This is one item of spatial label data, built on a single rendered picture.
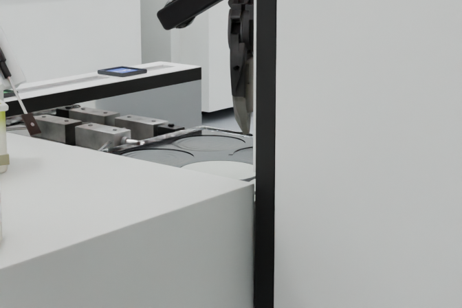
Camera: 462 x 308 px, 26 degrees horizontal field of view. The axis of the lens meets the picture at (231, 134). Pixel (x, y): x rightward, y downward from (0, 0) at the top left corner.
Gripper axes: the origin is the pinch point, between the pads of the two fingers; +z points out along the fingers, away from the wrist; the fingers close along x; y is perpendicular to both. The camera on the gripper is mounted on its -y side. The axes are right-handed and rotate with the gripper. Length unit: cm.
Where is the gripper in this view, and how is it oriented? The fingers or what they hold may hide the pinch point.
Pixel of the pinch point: (240, 122)
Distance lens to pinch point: 115.5
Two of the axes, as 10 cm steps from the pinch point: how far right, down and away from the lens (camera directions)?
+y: 9.9, 0.4, -1.5
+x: 1.6, -2.1, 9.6
